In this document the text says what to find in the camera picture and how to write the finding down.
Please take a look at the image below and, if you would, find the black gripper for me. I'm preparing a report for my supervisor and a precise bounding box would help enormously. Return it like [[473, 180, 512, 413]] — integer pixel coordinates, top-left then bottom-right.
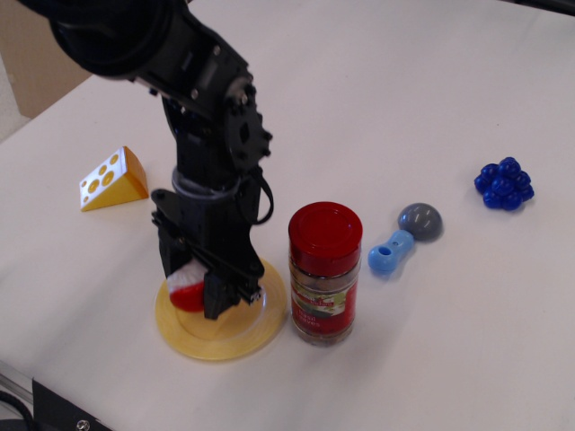
[[151, 181, 264, 321]]

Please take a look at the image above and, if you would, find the aluminium frame rail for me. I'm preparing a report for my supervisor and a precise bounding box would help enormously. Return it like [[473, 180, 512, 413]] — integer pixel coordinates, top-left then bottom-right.
[[0, 362, 33, 412]]

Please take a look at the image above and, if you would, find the black corner bracket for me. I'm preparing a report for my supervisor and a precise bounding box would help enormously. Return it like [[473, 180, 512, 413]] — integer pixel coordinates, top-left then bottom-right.
[[32, 380, 111, 431]]

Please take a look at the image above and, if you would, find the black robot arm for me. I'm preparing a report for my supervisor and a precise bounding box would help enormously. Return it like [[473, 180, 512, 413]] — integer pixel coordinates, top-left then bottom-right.
[[28, 1, 271, 320]]

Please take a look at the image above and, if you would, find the red lidded spice jar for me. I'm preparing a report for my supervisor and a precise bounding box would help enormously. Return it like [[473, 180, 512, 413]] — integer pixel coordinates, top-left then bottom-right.
[[288, 201, 363, 346]]

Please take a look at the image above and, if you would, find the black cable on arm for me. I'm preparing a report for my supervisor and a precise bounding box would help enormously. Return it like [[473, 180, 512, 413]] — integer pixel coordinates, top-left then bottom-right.
[[242, 165, 275, 225]]

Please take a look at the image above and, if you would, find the blue and grey toy scoop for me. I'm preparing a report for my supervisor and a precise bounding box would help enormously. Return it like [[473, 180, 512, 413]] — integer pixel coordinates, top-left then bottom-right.
[[367, 202, 444, 276]]

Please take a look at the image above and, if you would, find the red and white toy sushi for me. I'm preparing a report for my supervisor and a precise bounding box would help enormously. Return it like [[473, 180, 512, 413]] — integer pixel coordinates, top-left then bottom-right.
[[166, 260, 207, 312]]

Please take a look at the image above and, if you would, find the yellow plastic plate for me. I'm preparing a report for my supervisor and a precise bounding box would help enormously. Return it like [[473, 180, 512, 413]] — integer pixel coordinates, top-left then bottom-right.
[[155, 260, 288, 361]]

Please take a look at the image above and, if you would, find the yellow toy cheese wedge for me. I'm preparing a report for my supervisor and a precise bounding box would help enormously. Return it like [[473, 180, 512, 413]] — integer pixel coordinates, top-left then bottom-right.
[[79, 146, 149, 212]]

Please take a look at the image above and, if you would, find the blue toy grape cluster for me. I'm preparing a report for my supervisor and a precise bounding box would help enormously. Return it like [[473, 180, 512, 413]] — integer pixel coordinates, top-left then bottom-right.
[[473, 157, 535, 212]]

